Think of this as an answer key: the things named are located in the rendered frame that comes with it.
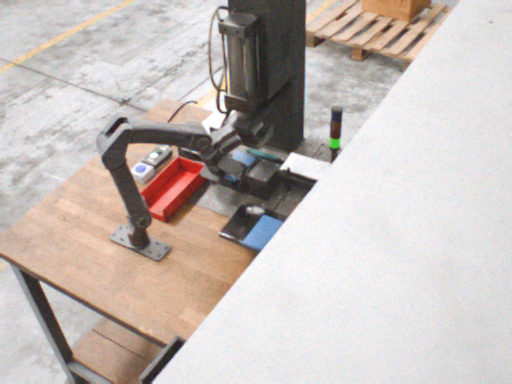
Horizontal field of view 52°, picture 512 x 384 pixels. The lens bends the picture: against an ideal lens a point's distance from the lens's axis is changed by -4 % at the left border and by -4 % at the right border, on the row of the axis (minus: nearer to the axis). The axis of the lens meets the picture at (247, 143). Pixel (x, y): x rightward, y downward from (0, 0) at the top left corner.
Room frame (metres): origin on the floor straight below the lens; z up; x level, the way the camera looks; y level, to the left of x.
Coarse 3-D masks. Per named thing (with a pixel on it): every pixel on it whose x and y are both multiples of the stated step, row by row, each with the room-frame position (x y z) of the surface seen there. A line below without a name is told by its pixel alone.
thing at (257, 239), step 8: (264, 216) 1.22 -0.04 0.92; (256, 224) 1.19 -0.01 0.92; (264, 224) 1.19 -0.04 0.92; (272, 224) 1.18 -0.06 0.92; (280, 224) 1.18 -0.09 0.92; (256, 232) 1.15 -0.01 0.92; (264, 232) 1.15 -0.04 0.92; (272, 232) 1.15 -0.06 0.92; (248, 240) 1.12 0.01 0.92; (256, 240) 1.12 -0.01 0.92; (264, 240) 1.12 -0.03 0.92; (256, 248) 1.07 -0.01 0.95
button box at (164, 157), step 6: (186, 102) 1.95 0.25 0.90; (192, 102) 1.99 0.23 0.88; (180, 108) 1.90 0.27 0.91; (174, 114) 1.86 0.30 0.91; (168, 120) 1.81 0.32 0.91; (168, 150) 1.58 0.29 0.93; (162, 156) 1.55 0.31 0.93; (168, 156) 1.57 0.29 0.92; (144, 162) 1.53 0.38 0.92; (150, 162) 1.52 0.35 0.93; (156, 162) 1.52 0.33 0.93; (162, 162) 1.53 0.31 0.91; (156, 168) 1.50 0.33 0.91
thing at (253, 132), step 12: (276, 96) 1.51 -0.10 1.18; (264, 108) 1.45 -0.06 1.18; (216, 120) 1.45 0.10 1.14; (228, 120) 1.39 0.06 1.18; (240, 120) 1.39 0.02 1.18; (252, 120) 1.38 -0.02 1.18; (240, 132) 1.35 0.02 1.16; (252, 132) 1.36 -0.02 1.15; (264, 132) 1.37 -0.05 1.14; (252, 144) 1.34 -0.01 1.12
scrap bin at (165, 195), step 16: (176, 160) 1.49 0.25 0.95; (160, 176) 1.41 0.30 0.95; (176, 176) 1.46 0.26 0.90; (192, 176) 1.46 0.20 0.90; (144, 192) 1.34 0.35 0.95; (160, 192) 1.38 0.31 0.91; (176, 192) 1.38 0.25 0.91; (192, 192) 1.37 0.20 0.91; (160, 208) 1.30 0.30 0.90; (176, 208) 1.29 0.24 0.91
